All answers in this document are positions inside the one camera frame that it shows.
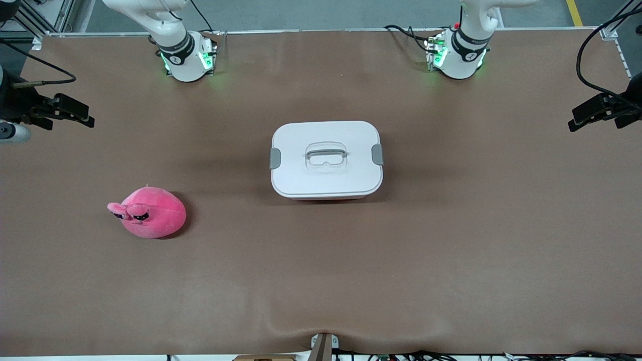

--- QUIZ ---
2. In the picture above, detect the pink plush toy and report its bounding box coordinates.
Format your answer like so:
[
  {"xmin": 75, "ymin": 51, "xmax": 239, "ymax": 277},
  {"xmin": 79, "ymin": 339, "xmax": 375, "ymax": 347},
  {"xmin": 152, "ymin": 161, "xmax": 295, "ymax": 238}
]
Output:
[{"xmin": 107, "ymin": 185, "xmax": 187, "ymax": 239}]

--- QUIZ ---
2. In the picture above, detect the white plastic box lid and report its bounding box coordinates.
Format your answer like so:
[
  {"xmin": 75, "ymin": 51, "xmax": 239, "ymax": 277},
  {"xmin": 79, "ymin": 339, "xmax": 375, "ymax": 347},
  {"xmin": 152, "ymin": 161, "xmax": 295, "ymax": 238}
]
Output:
[{"xmin": 271, "ymin": 120, "xmax": 385, "ymax": 197}]

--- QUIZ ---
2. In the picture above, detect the grey lid handle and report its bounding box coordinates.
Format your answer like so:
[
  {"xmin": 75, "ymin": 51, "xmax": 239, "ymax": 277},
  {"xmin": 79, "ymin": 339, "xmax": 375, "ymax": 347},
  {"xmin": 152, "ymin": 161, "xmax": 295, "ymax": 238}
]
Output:
[{"xmin": 305, "ymin": 142, "xmax": 348, "ymax": 168}]

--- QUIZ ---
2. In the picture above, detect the white plastic box base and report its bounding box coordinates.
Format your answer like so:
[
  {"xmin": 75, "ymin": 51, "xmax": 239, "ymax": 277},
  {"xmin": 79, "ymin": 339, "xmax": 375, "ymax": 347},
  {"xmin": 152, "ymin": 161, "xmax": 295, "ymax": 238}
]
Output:
[{"xmin": 274, "ymin": 190, "xmax": 382, "ymax": 202}]

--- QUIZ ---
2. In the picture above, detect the white table edge strip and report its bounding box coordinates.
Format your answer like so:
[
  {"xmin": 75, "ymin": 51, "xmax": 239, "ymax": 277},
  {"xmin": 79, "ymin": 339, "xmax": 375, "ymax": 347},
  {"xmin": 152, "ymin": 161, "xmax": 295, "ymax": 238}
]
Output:
[{"xmin": 614, "ymin": 38, "xmax": 633, "ymax": 81}]

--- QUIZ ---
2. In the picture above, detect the brown table mat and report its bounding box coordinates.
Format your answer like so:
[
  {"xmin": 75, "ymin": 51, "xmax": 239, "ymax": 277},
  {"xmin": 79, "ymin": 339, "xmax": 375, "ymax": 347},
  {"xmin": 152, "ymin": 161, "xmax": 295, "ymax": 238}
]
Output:
[{"xmin": 0, "ymin": 28, "xmax": 642, "ymax": 357}]

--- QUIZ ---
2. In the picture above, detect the aluminium frame profile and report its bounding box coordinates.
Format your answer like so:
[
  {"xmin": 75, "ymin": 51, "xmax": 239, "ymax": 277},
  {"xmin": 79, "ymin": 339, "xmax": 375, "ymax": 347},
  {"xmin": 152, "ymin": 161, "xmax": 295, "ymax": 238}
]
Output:
[
  {"xmin": 0, "ymin": 0, "xmax": 76, "ymax": 40},
  {"xmin": 599, "ymin": 0, "xmax": 642, "ymax": 41}
]

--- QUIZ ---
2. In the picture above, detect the black arm base cable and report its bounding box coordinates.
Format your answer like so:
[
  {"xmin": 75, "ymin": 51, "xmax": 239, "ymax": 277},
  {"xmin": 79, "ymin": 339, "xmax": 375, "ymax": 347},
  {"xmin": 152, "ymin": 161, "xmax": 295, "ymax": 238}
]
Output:
[
  {"xmin": 384, "ymin": 24, "xmax": 437, "ymax": 51},
  {"xmin": 190, "ymin": 0, "xmax": 215, "ymax": 35}
]

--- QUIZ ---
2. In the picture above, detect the metal table clamp bracket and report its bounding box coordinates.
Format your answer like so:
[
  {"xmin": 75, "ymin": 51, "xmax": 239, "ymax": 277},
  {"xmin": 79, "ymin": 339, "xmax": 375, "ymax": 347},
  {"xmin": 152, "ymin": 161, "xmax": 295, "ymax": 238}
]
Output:
[{"xmin": 310, "ymin": 332, "xmax": 340, "ymax": 361}]

